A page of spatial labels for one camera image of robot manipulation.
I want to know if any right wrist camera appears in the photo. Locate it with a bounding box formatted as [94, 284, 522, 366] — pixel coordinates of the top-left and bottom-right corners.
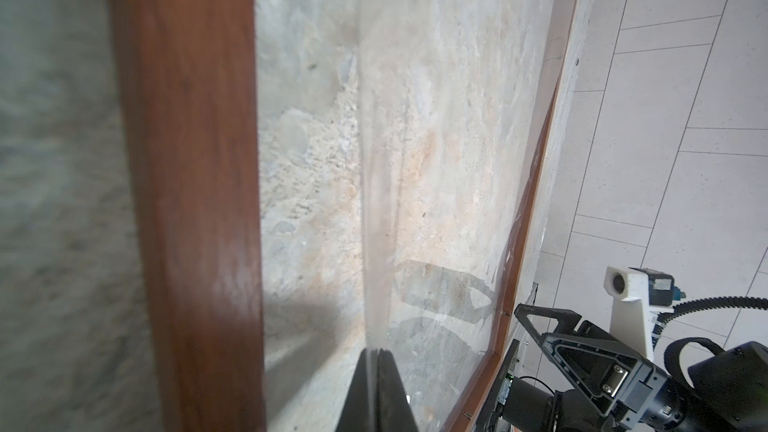
[604, 266, 686, 361]

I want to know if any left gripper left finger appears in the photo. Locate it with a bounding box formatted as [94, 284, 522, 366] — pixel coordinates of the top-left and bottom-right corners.
[335, 348, 378, 432]

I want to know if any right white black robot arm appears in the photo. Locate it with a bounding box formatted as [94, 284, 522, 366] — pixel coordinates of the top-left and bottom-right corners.
[474, 304, 767, 431]

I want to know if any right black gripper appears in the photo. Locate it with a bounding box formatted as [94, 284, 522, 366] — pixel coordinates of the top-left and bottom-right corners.
[514, 304, 690, 429]

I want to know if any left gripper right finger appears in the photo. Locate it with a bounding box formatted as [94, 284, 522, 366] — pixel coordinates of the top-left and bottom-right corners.
[376, 349, 418, 432]

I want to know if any clear acrylic sheet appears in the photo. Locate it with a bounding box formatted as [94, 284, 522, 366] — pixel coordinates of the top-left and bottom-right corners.
[358, 0, 573, 431]

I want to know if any brown wooden picture frame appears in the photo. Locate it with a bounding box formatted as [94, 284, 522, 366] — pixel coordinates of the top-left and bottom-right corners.
[110, 0, 562, 431]

